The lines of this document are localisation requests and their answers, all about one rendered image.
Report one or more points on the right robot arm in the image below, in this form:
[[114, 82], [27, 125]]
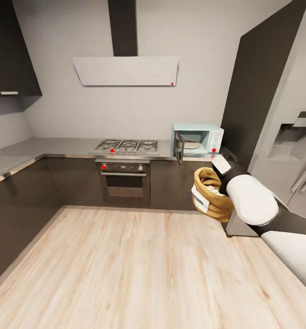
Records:
[[283, 231]]

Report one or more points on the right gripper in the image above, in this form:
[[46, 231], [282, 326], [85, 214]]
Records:
[[222, 190]]

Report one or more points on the popcorn bag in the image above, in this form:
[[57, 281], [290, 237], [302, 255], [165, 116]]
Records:
[[218, 207]]

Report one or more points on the microwave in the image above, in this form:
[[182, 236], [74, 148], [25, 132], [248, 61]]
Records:
[[195, 138]]

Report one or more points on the range hood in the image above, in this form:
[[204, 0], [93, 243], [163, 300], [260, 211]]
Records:
[[126, 67]]

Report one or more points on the cabinet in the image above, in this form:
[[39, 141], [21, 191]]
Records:
[[17, 75]]

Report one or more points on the fridge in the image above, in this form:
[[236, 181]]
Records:
[[264, 120]]

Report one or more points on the burner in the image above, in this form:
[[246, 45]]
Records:
[[141, 146]]

